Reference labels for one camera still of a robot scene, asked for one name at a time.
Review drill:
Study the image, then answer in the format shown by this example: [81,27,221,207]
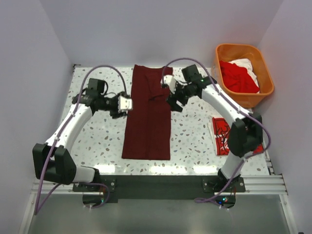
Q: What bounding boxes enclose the dark maroon t shirt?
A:
[122,65,173,160]

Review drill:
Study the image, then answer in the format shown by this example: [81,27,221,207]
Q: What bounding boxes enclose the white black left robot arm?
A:
[32,78,133,185]

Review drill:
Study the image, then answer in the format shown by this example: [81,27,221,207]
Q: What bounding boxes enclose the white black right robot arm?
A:
[161,65,264,196]

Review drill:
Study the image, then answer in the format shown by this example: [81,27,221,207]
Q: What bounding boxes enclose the folded red coca-cola t shirt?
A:
[209,117,264,157]

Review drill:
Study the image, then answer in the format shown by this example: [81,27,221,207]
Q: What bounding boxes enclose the bright red t shirt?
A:
[219,61,260,94]

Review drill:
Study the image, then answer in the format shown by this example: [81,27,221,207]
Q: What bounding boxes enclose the white t shirt in basket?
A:
[229,58,259,87]

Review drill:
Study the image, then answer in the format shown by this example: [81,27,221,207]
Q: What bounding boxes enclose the orange plastic basket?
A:
[212,44,274,108]

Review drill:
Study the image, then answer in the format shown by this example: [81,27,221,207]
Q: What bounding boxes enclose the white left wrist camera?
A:
[118,96,133,112]

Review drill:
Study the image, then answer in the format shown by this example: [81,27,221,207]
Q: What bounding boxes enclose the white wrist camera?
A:
[118,96,133,112]
[161,75,176,94]

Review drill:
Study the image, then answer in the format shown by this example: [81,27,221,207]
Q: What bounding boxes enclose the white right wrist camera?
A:
[161,75,176,94]

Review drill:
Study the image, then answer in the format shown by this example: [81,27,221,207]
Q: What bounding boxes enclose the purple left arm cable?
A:
[34,65,129,215]

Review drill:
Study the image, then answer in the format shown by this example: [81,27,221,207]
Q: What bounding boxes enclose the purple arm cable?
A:
[34,65,129,215]
[160,57,272,208]

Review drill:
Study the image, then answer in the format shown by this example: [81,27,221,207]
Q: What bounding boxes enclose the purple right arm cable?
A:
[160,57,272,208]

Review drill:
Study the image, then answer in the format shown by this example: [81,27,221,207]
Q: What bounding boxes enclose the aluminium extrusion rail frame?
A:
[20,175,299,234]

